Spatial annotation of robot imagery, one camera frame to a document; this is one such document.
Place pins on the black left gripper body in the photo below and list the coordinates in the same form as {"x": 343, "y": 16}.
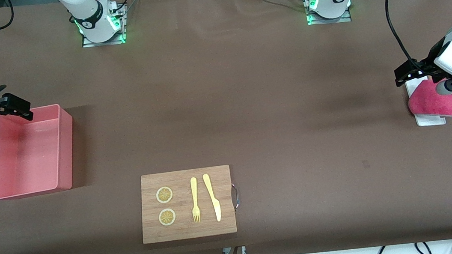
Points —
{"x": 432, "y": 57}

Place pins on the pink cloth with grey edge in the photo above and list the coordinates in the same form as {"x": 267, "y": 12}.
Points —
{"x": 434, "y": 103}

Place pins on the white rectangular tray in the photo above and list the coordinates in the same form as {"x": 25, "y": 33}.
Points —
{"x": 430, "y": 120}

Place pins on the pink plastic bin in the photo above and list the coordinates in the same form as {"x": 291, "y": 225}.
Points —
{"x": 27, "y": 160}

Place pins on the yellow lemon slice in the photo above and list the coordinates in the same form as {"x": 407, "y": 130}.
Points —
{"x": 164, "y": 195}
{"x": 167, "y": 217}

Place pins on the yellow plastic fork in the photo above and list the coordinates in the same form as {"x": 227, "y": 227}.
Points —
{"x": 194, "y": 191}

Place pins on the wooden cutting board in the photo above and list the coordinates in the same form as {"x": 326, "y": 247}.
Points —
{"x": 187, "y": 231}

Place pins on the yellow plastic knife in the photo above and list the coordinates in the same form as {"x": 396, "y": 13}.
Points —
{"x": 217, "y": 208}

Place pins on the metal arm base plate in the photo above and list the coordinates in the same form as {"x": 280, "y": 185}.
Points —
{"x": 112, "y": 41}
{"x": 344, "y": 19}

